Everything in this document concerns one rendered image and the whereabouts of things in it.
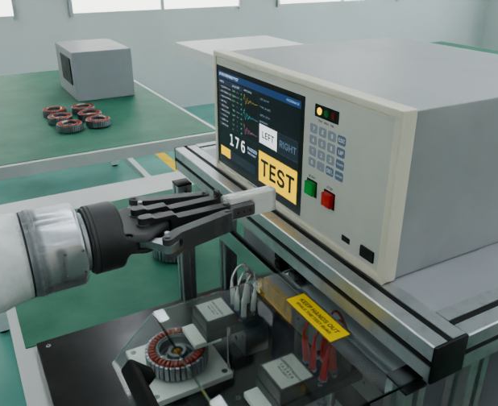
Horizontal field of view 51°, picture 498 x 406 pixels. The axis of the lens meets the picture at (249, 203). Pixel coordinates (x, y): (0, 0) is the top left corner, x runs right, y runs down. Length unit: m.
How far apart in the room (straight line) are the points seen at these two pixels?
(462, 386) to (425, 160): 0.26
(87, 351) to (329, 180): 0.63
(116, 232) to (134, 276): 0.77
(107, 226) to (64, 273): 0.06
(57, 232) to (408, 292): 0.38
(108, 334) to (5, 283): 0.60
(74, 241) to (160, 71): 5.11
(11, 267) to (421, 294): 0.43
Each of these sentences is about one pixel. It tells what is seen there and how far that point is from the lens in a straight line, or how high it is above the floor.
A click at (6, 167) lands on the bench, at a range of 2.17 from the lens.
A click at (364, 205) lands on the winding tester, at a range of 0.62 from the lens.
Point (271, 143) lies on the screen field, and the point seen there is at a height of 1.21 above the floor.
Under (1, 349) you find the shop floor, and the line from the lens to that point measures 2.46.
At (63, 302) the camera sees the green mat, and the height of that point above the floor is 0.75.
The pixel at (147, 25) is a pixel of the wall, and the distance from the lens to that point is 5.52.
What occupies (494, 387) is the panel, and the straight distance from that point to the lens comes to 0.75.
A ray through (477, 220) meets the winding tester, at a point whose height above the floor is 1.16.
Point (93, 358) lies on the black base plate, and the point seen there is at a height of 0.77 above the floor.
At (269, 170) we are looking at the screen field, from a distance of 0.79.
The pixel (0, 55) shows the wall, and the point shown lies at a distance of 5.28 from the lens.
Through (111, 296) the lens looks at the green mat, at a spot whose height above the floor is 0.75.
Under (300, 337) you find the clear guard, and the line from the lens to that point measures 0.62.
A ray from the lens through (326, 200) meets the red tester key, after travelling 0.67.
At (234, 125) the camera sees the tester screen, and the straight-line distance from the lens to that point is 0.87.
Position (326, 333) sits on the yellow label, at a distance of 0.63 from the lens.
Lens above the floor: 1.46
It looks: 25 degrees down
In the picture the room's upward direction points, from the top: straight up
